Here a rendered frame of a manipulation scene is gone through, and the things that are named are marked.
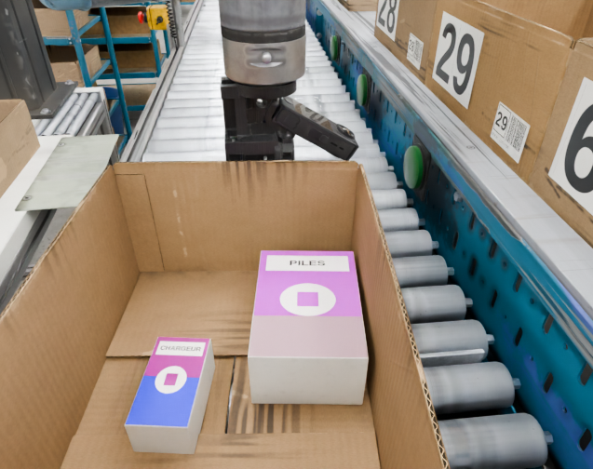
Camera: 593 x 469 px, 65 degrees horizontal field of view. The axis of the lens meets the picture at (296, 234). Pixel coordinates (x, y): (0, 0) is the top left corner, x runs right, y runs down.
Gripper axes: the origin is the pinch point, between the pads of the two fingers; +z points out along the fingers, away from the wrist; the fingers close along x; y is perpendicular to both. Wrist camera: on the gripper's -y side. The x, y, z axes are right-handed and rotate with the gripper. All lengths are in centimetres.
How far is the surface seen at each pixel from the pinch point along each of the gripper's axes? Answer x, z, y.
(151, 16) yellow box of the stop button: -125, -5, 37
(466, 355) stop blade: 20.0, 6.0, -19.0
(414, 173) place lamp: -10.3, -1.2, -21.3
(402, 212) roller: -9.0, 5.2, -19.8
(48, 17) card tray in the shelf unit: -150, 0, 80
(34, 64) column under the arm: -67, -5, 55
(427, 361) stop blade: 20.0, 6.4, -14.5
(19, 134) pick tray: -34, 0, 48
